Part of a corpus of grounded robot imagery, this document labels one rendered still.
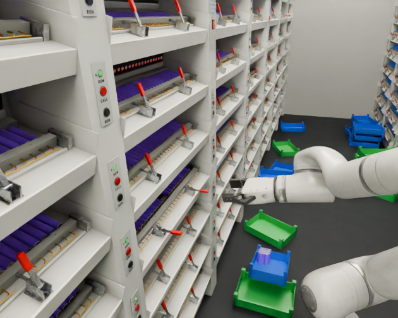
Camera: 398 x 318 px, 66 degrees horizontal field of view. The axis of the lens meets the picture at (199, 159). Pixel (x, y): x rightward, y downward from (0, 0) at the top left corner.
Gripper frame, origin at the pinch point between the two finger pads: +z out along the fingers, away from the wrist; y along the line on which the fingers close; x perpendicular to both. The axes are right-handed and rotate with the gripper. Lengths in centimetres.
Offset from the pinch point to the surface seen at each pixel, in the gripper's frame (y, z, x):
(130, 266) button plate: -35.5, 17.0, -1.7
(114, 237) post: -38.8, 15.2, 9.8
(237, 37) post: 100, 14, 44
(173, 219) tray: -5.5, 20.5, -8.0
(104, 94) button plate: -35, 8, 41
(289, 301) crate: 40, -5, -90
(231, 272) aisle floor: 51, 29, -84
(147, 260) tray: -25.6, 19.8, -8.4
